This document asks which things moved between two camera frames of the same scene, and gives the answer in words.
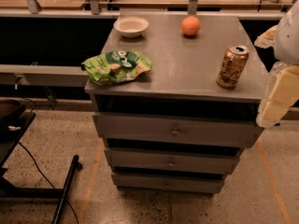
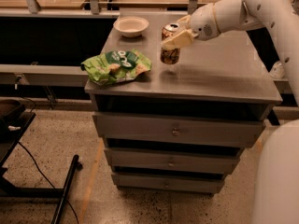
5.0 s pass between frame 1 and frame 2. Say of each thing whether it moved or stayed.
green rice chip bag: stayed
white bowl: stayed
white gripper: moved
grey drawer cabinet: stayed
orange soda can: moved
